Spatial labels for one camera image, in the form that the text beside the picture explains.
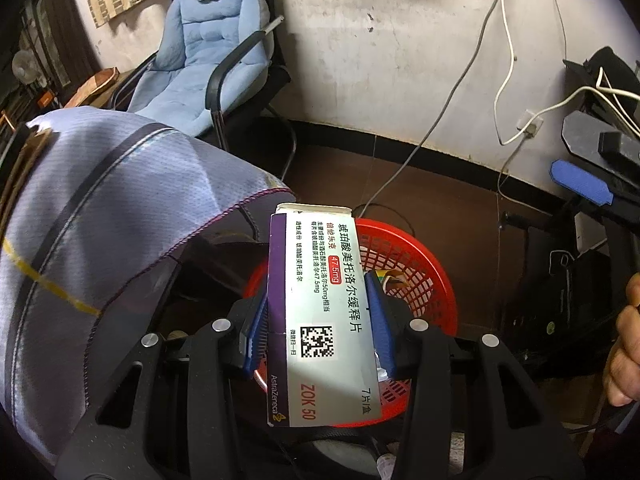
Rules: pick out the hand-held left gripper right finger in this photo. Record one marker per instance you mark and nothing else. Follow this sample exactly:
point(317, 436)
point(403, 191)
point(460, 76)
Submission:
point(382, 325)

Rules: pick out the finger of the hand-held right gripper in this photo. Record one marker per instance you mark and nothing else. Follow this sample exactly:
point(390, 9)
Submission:
point(580, 180)
point(620, 145)

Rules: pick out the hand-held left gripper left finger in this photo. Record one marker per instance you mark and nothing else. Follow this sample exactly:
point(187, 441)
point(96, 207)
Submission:
point(257, 330)

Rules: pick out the white purple medicine box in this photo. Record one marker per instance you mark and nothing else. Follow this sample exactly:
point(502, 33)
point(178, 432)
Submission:
point(320, 310)

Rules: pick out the red plastic basket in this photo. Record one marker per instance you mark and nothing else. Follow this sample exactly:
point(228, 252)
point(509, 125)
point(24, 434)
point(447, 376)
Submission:
point(430, 270)

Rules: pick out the person's right hand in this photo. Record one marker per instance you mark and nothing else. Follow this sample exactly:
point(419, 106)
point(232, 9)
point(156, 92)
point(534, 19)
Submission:
point(625, 350)

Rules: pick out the black desk device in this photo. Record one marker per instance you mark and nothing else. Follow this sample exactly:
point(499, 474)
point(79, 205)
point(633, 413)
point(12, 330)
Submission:
point(600, 67)

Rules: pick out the blue striped tablecloth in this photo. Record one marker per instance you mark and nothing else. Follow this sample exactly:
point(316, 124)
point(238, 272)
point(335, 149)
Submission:
point(125, 200)

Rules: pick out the blue cushioned office chair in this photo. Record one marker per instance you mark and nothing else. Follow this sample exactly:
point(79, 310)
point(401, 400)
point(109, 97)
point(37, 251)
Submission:
point(200, 60)

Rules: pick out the brown wooden seat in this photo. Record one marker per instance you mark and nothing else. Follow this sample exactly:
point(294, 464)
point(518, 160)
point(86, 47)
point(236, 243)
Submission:
point(95, 85)

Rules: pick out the small desk fan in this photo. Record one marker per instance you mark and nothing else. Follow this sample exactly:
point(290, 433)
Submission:
point(22, 67)

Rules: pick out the white wall socket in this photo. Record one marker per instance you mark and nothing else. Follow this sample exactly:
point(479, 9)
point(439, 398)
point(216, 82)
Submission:
point(530, 122)

